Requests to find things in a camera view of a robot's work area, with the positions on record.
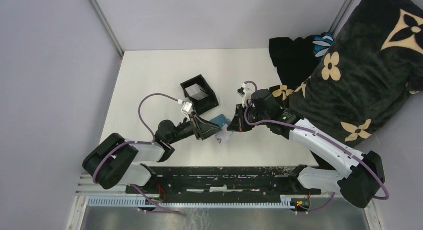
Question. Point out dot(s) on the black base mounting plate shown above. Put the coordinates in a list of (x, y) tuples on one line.
[(218, 185)]

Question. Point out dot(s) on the stack of silver cards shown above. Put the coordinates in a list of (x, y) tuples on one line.
[(196, 92)]

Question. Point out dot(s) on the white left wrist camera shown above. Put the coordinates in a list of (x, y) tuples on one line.
[(187, 108)]

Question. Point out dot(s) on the black plastic card bin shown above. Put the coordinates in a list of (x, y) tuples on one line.
[(206, 104)]

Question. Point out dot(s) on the blue white patterned cloth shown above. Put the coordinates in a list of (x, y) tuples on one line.
[(322, 43)]

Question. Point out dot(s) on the silver VIP credit card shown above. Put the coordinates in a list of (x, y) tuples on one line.
[(223, 135)]

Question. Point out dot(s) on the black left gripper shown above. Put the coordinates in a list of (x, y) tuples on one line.
[(205, 128)]

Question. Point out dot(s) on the black floral fleece blanket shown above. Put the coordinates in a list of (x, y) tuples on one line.
[(368, 73)]

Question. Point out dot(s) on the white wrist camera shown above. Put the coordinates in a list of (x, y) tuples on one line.
[(245, 93), (187, 108)]

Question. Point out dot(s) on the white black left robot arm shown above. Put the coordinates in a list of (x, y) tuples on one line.
[(117, 160)]

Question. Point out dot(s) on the blue leather card holder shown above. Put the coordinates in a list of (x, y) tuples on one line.
[(220, 120)]

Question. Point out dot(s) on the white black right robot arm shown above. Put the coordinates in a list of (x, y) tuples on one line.
[(355, 175)]

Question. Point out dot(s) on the black cloth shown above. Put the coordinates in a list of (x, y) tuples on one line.
[(294, 59)]

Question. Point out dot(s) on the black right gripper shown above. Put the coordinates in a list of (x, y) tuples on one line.
[(236, 123)]

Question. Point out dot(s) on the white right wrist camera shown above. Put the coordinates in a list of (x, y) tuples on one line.
[(245, 93)]

